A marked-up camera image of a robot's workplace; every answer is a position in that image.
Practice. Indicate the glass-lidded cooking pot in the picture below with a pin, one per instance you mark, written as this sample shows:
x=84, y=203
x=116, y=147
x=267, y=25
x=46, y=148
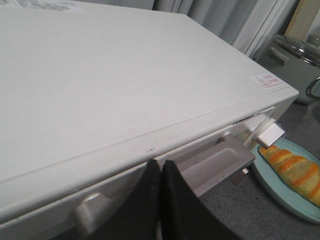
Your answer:
x=297, y=62

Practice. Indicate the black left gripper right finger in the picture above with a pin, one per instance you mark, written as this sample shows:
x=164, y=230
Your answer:
x=183, y=215

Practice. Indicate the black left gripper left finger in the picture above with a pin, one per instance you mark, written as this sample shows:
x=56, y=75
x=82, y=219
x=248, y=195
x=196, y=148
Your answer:
x=136, y=218

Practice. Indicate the light green plate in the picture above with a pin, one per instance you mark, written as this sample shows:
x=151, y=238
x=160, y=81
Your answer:
x=281, y=192

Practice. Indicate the glass oven door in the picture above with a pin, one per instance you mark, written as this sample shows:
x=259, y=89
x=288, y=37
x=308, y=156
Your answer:
x=203, y=163

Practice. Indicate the beige wooden board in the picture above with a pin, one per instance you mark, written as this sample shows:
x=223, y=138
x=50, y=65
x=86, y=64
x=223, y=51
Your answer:
x=303, y=18

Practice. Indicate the grey curtain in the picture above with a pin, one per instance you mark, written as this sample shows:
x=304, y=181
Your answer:
x=247, y=25

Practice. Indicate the white Toshiba toaster oven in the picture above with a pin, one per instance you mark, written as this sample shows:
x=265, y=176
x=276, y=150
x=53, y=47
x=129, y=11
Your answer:
x=89, y=91

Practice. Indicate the striped golden bread loaf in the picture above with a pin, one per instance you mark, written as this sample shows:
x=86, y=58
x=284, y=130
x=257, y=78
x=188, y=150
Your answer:
x=298, y=172

